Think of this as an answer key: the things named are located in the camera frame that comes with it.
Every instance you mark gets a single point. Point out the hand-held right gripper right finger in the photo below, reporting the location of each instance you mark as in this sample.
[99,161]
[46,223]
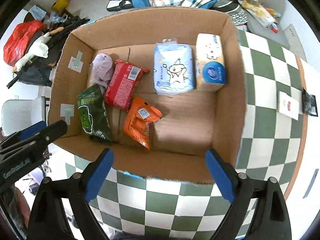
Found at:
[220,177]

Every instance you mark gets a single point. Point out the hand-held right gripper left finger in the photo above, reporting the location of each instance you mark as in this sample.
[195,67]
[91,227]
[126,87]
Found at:
[98,177]

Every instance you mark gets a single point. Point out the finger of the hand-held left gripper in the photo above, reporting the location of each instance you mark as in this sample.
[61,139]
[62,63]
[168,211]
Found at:
[53,131]
[32,130]

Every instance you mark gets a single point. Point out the green wet wipes packet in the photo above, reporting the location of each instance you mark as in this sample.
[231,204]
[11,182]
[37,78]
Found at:
[91,115]

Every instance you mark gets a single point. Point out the cardboard box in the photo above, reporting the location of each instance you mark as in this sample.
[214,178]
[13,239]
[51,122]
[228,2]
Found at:
[185,130]

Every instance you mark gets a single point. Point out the orange snack packet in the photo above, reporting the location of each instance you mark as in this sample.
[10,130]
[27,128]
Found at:
[137,127]

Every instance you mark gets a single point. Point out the purple fuzzy sock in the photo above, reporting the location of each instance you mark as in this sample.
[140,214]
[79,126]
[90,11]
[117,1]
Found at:
[102,67]

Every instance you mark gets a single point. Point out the red snack packet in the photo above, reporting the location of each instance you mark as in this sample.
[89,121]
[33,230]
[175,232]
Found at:
[122,85]

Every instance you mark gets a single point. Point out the blue tissue pack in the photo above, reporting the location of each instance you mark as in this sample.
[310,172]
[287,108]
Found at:
[172,72]

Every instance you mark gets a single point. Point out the yellow tissue pack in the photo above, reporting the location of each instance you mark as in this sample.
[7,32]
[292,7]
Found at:
[210,62]

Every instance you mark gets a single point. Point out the person's left forearm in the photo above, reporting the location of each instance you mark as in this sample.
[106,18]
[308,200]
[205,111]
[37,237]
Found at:
[22,202]

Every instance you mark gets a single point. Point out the grey seat wooden chair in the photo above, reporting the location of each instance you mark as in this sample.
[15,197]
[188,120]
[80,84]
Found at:
[20,112]

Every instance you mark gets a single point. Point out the green checkered tablecloth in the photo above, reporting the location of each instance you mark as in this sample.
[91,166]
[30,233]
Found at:
[162,205]

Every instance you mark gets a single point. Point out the white goose plush toy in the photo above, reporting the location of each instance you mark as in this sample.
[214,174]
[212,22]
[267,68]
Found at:
[37,48]

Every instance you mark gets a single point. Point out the red plastic bag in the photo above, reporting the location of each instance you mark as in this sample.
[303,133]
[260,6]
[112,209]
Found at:
[20,40]

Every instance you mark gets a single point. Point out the grey-blue phone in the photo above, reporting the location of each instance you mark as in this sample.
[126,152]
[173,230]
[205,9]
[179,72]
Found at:
[311,182]

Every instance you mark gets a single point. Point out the white flat card box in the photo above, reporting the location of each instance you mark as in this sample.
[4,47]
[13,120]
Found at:
[287,105]

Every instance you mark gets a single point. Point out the black foil packet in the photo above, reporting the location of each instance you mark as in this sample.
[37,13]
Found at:
[310,102]

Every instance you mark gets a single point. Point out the light blue cloth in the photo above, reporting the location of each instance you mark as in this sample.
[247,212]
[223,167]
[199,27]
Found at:
[37,12]

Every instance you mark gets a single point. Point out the yellow bucket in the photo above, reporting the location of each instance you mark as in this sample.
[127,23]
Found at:
[60,3]

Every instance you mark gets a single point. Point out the grey cushioned chair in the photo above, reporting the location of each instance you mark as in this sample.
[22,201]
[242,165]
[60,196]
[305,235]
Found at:
[255,25]

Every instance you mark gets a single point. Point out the black white patterned bag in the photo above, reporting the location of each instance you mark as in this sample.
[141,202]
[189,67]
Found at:
[232,11]

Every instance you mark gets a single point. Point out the yellow snack bags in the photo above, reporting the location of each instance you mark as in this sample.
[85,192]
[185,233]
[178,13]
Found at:
[257,11]

